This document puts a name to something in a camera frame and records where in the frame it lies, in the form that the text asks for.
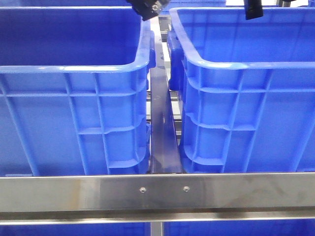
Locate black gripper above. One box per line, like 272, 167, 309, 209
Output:
127, 0, 170, 21

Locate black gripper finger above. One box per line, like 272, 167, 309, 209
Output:
243, 0, 263, 20

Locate blue plastic crate right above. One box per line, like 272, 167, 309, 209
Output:
167, 7, 315, 173

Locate blue plastic crate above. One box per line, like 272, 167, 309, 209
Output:
167, 7, 315, 173
0, 7, 156, 177

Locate blue plastic crate left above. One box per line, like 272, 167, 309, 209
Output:
0, 7, 156, 177

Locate blue crate lower left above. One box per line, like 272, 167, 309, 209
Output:
0, 223, 150, 236

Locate blue crate lower right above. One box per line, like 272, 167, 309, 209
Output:
164, 219, 315, 236

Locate stainless steel front rail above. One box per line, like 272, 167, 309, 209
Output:
0, 173, 315, 225

